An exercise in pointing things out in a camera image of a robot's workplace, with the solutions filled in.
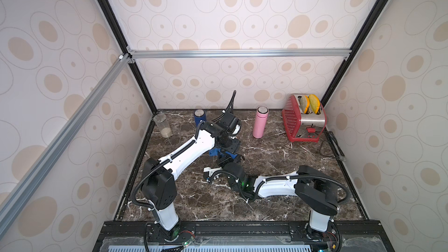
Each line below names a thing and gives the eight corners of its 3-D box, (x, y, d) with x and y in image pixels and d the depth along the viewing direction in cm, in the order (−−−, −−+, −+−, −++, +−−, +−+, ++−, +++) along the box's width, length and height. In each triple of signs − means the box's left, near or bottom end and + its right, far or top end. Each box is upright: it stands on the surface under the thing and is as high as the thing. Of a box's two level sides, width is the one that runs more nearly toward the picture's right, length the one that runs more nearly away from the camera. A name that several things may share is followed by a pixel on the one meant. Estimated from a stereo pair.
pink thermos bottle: (253, 138, 107) (257, 114, 91) (252, 130, 111) (256, 105, 95) (263, 138, 107) (270, 114, 91) (262, 130, 111) (268, 105, 95)
